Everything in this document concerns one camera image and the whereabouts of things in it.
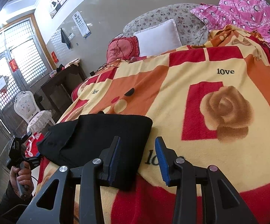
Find floral upholstered headboard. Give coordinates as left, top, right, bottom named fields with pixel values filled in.
left=122, top=3, right=211, bottom=46

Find red round cushion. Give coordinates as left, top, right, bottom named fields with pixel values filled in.
left=107, top=36, right=139, bottom=64

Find dark wooden desk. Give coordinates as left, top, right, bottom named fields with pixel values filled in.
left=35, top=63, right=86, bottom=121

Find person's left hand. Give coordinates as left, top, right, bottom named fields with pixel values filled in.
left=10, top=161, right=34, bottom=201

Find black pants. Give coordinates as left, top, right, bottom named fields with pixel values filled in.
left=37, top=113, right=153, bottom=191

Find white ornate chair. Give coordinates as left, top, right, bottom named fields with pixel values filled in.
left=13, top=91, right=55, bottom=133

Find pink penguin quilt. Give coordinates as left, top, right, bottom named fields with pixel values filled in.
left=190, top=0, right=270, bottom=45

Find red paper window decoration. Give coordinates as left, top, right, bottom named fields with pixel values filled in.
left=9, top=59, right=19, bottom=72

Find red bag on floor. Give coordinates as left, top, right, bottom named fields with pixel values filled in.
left=24, top=133, right=44, bottom=158

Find black cloth on wall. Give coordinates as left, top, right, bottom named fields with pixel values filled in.
left=60, top=28, right=71, bottom=50

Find orange yellow red fleece blanket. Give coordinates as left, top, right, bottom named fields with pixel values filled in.
left=35, top=24, right=270, bottom=224

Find white wall poster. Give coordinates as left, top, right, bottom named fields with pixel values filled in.
left=72, top=11, right=91, bottom=38

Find white pillow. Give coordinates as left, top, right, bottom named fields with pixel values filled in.
left=134, top=19, right=182, bottom=57

